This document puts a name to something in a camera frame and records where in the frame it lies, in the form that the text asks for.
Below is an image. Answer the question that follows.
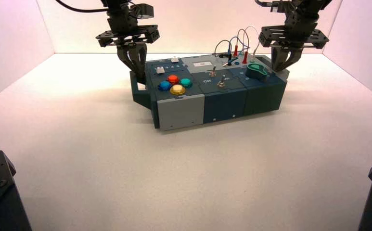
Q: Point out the black jumper cable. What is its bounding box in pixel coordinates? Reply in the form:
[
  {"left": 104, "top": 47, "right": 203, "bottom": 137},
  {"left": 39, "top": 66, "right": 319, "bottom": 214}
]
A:
[{"left": 214, "top": 39, "right": 238, "bottom": 66}]

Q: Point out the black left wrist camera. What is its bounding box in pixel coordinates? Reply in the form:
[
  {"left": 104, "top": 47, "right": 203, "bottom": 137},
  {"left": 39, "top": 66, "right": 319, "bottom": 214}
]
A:
[{"left": 130, "top": 3, "right": 155, "bottom": 18}]

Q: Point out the blue grey control box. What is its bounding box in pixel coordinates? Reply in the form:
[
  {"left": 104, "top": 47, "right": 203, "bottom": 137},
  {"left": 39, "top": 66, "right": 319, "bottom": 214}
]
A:
[{"left": 129, "top": 54, "right": 290, "bottom": 131}]

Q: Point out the red jumper cable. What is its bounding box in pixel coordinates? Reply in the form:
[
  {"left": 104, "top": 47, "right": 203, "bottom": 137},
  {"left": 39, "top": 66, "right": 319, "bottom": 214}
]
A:
[{"left": 232, "top": 28, "right": 250, "bottom": 64}]

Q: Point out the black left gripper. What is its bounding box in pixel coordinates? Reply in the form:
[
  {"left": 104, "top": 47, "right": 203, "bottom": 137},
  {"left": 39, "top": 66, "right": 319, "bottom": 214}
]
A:
[{"left": 96, "top": 13, "right": 160, "bottom": 85}]

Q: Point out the green rotary knob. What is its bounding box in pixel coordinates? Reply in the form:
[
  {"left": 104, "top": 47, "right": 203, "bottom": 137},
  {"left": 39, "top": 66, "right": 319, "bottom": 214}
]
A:
[{"left": 245, "top": 63, "right": 269, "bottom": 82}]

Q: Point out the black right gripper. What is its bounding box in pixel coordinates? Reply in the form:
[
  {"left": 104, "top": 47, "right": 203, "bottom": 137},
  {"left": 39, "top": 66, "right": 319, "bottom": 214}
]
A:
[{"left": 258, "top": 11, "right": 330, "bottom": 73}]

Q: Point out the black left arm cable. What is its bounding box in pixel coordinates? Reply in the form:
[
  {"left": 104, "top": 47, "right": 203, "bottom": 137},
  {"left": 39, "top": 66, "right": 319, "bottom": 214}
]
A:
[{"left": 55, "top": 0, "right": 110, "bottom": 13}]

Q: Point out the white jumper cable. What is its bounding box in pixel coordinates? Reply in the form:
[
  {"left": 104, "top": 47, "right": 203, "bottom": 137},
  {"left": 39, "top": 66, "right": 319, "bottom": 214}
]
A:
[{"left": 243, "top": 25, "right": 262, "bottom": 62}]

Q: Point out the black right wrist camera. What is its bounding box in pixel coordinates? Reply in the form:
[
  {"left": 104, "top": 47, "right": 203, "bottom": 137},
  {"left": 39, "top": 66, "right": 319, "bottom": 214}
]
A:
[{"left": 270, "top": 1, "right": 289, "bottom": 14}]

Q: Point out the yellow round push button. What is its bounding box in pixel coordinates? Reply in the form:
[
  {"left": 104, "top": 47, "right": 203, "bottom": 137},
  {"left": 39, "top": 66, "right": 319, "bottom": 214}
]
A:
[{"left": 169, "top": 85, "right": 186, "bottom": 96}]

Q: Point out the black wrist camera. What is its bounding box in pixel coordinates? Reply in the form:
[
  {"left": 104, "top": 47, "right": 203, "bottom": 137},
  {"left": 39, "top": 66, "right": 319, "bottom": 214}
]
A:
[
  {"left": 270, "top": 1, "right": 289, "bottom": 14},
  {"left": 130, "top": 3, "right": 155, "bottom": 18}
]

